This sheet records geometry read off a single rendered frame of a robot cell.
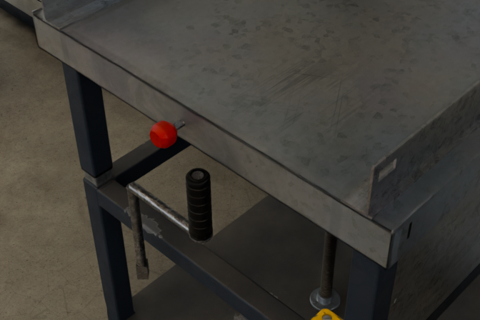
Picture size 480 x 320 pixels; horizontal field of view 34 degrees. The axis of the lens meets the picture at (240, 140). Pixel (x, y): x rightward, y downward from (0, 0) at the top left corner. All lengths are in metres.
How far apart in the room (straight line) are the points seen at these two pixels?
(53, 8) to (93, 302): 0.88
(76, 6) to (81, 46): 0.09
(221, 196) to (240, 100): 1.11
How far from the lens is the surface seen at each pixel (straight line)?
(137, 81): 1.02
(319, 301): 1.60
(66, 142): 2.28
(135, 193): 1.11
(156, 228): 1.26
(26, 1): 2.73
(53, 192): 2.13
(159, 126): 0.95
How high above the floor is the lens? 1.43
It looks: 40 degrees down
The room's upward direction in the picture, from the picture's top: 1 degrees counter-clockwise
